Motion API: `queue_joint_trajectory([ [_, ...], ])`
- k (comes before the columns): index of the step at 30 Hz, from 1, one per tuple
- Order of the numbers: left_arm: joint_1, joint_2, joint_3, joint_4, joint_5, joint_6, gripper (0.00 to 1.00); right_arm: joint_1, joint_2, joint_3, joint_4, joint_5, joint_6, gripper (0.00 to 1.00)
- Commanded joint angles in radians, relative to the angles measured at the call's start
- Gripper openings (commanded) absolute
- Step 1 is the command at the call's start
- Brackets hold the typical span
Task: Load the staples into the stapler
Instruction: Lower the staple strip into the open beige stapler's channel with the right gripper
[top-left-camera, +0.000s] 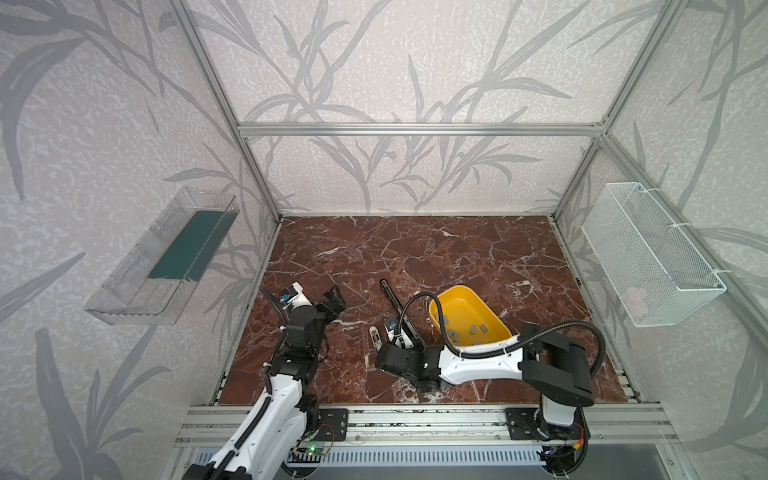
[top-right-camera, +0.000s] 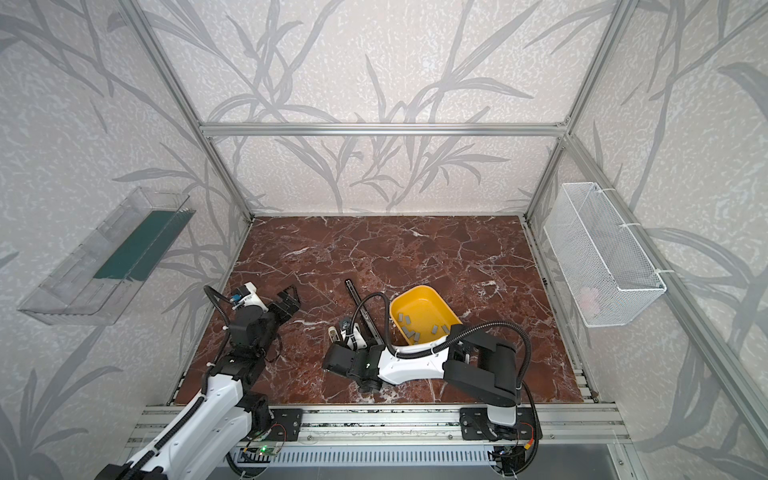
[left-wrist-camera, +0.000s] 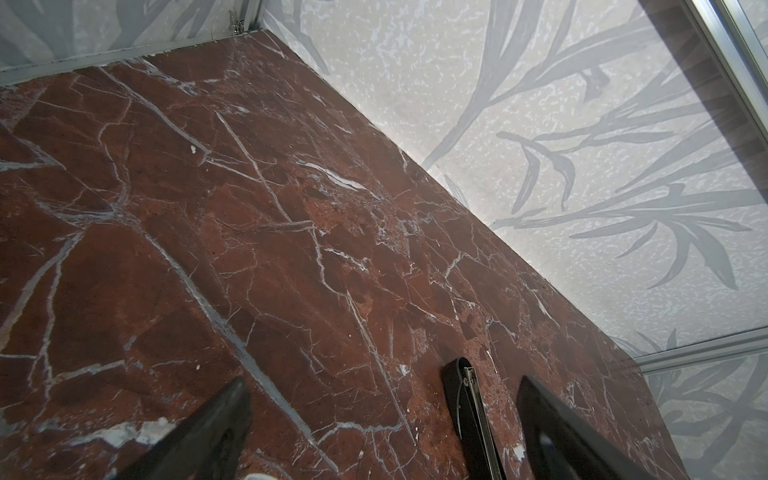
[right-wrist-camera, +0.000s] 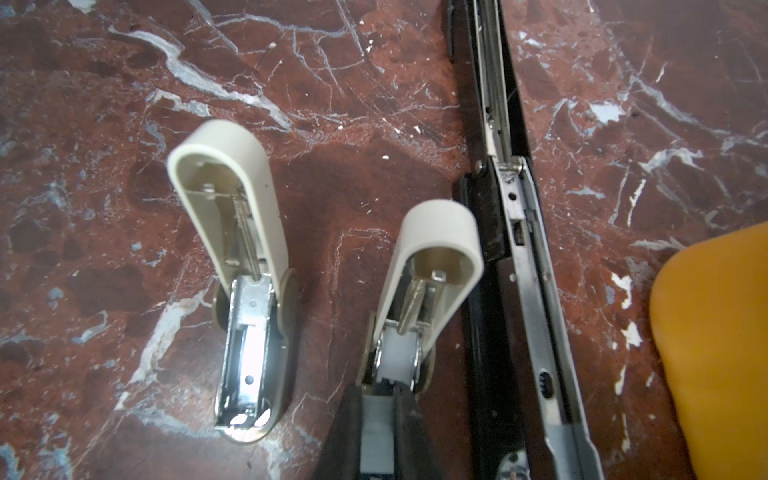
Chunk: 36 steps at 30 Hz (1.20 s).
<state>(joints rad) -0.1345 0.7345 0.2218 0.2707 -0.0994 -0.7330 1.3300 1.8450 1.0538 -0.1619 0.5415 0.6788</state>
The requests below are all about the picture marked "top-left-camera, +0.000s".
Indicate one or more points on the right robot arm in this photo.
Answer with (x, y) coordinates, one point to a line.
(560, 362)

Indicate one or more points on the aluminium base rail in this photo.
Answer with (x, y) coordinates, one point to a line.
(467, 434)

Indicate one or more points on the green circuit board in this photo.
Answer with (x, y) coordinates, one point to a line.
(310, 453)

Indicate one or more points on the yellow plastic tray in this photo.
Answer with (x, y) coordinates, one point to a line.
(462, 307)

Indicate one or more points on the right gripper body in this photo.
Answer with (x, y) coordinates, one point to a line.
(393, 327)

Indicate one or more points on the white wire basket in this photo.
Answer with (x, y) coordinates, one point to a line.
(660, 277)

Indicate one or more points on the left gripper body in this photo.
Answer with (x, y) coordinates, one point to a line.
(321, 309)

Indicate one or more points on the clear plastic wall shelf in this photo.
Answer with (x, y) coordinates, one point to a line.
(153, 284)

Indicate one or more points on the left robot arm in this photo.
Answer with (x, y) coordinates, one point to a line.
(285, 413)

